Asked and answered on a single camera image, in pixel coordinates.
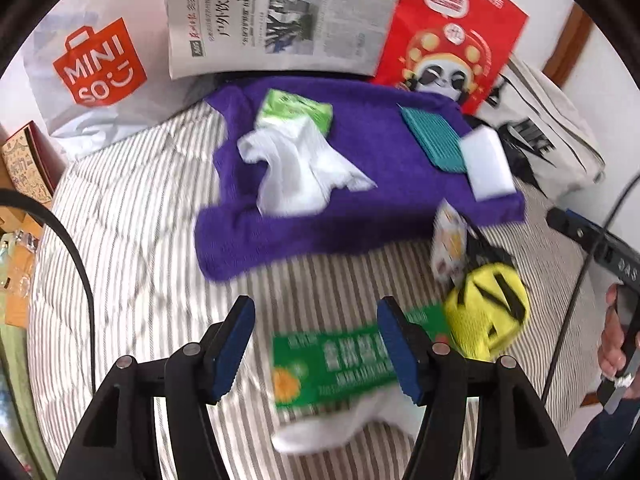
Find mint green white cloth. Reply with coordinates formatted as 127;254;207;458
271;384;425;455

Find yellow mesh pouch black straps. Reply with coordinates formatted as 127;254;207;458
444;228;532;362

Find green snack packet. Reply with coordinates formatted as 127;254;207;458
271;303;454;411

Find person's right hand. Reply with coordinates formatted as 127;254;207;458
597;284;626;379

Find white Nike bag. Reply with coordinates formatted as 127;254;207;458
475;55;605;200

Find orange fruit print packet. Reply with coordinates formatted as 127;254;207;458
431;200;468;284

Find striped bed cover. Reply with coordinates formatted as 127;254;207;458
27;98;601;480

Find white sponge block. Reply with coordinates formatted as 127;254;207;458
459;126;516;202

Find teal scrubbing pad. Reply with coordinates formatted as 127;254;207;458
399;106;466;174

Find white tissue cloth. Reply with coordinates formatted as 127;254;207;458
236;117;376;218

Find purple towel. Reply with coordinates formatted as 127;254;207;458
194;76;525;282

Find brown patterned box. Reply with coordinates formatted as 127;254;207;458
1;122;64;204

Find red panda paper bag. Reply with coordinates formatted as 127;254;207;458
373;0;528;115

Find green tissue pack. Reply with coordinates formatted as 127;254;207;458
254;89;333;136

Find white Miniso shopping bag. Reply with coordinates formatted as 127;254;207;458
21;0;215;159

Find newspaper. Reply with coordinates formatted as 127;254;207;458
167;0;397;79

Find black cable right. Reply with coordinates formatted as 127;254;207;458
540;171;640;403

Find black cable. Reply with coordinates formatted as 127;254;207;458
540;171;640;403
0;187;98;396

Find black cable left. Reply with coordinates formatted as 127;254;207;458
0;187;98;396

